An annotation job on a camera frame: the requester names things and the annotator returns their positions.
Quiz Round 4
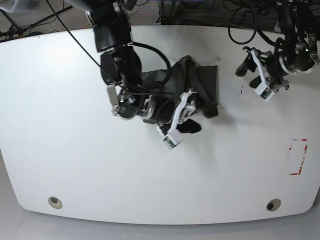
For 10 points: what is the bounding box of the right table cable grommet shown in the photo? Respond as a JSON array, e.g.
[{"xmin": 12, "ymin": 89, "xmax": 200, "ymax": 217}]
[{"xmin": 266, "ymin": 198, "xmax": 282, "ymax": 212}]

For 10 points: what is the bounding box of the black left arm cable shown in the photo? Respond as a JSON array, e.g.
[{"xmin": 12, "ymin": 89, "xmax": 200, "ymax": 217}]
[{"xmin": 227, "ymin": 0, "xmax": 286, "ymax": 47}]

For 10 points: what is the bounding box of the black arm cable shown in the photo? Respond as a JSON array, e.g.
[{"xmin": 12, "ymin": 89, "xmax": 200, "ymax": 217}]
[
  {"xmin": 227, "ymin": 0, "xmax": 286, "ymax": 47},
  {"xmin": 124, "ymin": 42, "xmax": 173, "ymax": 93}
]

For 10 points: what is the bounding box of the dark grey T-shirt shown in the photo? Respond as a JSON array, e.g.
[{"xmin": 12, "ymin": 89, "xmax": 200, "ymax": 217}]
[{"xmin": 137, "ymin": 55, "xmax": 219, "ymax": 119}]

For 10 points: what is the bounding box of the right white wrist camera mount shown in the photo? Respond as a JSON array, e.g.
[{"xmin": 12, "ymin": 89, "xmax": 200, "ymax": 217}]
[{"xmin": 156, "ymin": 88, "xmax": 197, "ymax": 150}]

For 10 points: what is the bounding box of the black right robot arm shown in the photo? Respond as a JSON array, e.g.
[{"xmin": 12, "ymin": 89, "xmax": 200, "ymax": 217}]
[{"xmin": 71, "ymin": 0, "xmax": 219, "ymax": 134}]

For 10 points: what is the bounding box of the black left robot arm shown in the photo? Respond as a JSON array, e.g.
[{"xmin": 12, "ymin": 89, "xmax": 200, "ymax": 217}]
[{"xmin": 244, "ymin": 0, "xmax": 320, "ymax": 99}]

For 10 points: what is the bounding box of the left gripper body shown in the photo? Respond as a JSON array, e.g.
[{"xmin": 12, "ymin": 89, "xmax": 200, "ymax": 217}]
[{"xmin": 266, "ymin": 51, "xmax": 290, "ymax": 78}]

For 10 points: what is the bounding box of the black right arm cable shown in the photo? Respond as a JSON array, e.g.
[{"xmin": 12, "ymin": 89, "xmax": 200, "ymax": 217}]
[{"xmin": 124, "ymin": 42, "xmax": 173, "ymax": 93}]

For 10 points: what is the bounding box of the table cable grommet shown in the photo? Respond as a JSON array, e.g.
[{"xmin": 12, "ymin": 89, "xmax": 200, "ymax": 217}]
[
  {"xmin": 266, "ymin": 198, "xmax": 282, "ymax": 212},
  {"xmin": 48, "ymin": 196, "xmax": 63, "ymax": 209}
]

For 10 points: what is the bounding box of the left table cable grommet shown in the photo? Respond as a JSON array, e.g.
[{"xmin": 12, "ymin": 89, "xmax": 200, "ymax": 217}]
[{"xmin": 48, "ymin": 196, "xmax": 63, "ymax": 209}]

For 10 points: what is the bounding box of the red tape rectangle marking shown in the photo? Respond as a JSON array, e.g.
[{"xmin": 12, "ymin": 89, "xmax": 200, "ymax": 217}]
[{"xmin": 286, "ymin": 138, "xmax": 308, "ymax": 176}]

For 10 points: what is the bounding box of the black tripod stand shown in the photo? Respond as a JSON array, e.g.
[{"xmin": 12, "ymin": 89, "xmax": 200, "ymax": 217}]
[{"xmin": 0, "ymin": 0, "xmax": 73, "ymax": 42}]

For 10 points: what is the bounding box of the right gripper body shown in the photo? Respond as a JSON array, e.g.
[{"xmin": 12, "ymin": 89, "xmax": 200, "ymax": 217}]
[{"xmin": 142, "ymin": 94, "xmax": 198, "ymax": 128}]

